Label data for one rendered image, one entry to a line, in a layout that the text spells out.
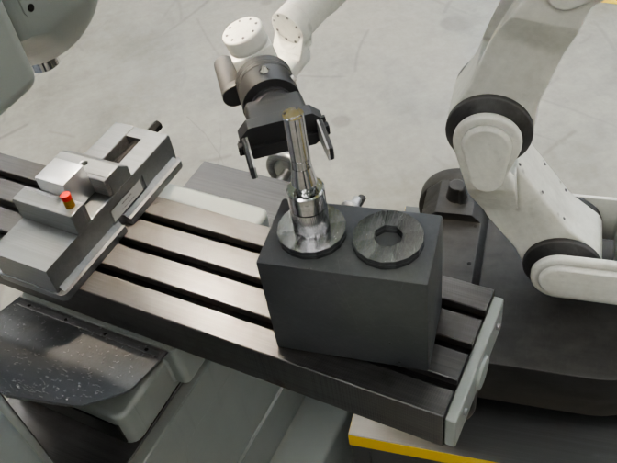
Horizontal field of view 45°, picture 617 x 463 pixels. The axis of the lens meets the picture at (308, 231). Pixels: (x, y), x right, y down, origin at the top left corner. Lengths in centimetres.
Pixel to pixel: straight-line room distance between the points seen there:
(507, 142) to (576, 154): 156
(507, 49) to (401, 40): 219
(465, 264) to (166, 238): 66
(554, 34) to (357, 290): 48
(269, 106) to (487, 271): 74
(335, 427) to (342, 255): 96
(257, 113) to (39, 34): 30
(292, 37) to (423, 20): 228
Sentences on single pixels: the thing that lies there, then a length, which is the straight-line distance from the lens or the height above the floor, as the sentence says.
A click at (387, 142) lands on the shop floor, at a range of 283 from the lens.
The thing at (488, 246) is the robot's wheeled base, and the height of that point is 57.
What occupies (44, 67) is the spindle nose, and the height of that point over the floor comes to 129.
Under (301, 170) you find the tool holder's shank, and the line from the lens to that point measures 88.
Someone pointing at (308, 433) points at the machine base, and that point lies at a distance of 186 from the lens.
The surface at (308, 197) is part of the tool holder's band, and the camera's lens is 90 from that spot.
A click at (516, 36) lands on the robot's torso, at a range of 119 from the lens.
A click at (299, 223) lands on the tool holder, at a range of 93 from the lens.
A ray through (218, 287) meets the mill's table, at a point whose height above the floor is 93.
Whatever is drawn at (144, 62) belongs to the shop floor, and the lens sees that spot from 355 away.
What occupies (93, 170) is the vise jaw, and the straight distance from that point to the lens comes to 130.
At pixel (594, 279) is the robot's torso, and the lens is 148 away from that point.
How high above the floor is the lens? 181
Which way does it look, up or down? 46 degrees down
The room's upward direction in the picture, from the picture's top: 10 degrees counter-clockwise
